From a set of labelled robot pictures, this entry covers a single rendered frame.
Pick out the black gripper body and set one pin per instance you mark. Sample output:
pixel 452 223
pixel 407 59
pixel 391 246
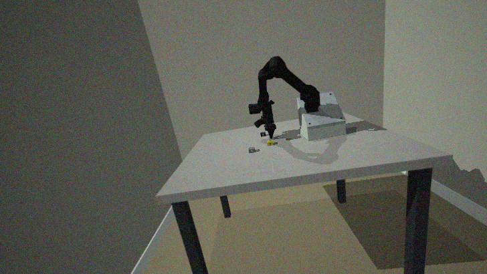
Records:
pixel 269 121

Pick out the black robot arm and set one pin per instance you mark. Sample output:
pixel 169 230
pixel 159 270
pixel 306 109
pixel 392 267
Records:
pixel 276 67

